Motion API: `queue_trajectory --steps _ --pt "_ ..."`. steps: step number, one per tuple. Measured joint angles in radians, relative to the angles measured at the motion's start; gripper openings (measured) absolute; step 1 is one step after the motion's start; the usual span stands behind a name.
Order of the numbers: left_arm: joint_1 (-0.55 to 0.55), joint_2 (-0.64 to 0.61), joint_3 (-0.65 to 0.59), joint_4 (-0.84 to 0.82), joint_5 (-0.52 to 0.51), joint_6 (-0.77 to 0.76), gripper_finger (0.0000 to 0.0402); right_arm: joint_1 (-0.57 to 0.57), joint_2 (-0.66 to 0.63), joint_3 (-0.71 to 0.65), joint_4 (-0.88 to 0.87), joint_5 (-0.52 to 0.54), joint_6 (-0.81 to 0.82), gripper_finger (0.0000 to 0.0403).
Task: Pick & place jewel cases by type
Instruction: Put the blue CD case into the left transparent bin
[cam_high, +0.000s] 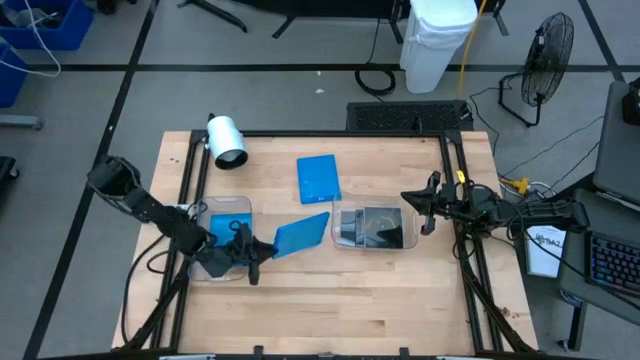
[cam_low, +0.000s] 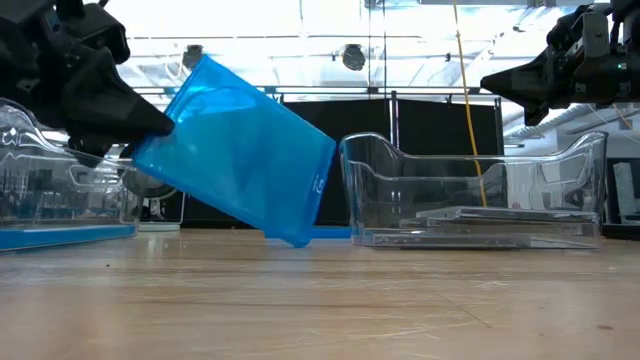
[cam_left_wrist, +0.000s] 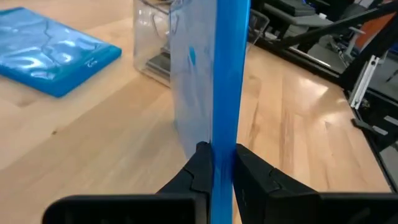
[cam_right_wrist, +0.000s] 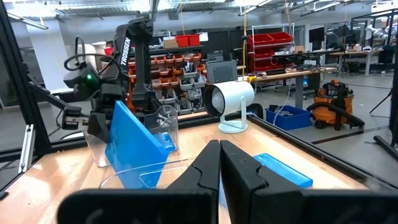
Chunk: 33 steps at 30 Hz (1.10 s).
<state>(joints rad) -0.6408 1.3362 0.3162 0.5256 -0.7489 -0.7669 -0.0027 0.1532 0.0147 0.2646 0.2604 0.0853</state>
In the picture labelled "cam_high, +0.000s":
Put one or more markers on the black keyboard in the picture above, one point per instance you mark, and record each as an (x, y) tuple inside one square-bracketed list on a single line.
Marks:
[(615, 262)]

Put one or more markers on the yellow plug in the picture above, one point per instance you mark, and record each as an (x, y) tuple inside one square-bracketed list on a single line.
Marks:
[(520, 186)]

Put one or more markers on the black folding partition screen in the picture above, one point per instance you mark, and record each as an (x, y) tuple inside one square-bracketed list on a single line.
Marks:
[(325, 6)]

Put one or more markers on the grey desk top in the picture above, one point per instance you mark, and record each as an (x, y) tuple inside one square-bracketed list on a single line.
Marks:
[(575, 270), (620, 150)]

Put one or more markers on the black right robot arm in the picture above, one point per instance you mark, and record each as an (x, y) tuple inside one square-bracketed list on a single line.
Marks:
[(540, 212)]

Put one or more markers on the blue storage crate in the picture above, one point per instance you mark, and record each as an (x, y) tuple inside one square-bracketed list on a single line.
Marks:
[(70, 35), (10, 85)]

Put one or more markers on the clear plastic bin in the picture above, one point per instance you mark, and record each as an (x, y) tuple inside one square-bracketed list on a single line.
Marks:
[(240, 205), (375, 200)]

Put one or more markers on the grey metal beam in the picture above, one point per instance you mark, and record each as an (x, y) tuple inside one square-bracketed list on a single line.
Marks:
[(20, 122)]

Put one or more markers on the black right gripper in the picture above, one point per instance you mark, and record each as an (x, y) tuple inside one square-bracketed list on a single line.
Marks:
[(455, 205)]

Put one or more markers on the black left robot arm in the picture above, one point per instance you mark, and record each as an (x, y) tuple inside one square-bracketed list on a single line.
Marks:
[(150, 212)]

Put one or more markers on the black perforated metal box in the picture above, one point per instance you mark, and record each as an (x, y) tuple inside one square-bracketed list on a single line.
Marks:
[(400, 117)]

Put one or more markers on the white printed paper sheet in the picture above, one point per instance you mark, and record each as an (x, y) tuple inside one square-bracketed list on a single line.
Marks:
[(545, 255)]

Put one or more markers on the black aluminium rig frame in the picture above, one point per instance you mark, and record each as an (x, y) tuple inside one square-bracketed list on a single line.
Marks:
[(320, 133)]

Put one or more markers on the white trash bin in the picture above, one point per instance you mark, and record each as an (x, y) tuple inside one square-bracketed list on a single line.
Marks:
[(435, 45)]

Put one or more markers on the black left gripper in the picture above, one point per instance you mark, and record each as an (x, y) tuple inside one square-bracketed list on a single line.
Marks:
[(235, 252)]

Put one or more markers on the black floor fan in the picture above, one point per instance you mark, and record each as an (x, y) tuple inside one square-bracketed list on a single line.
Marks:
[(547, 60)]

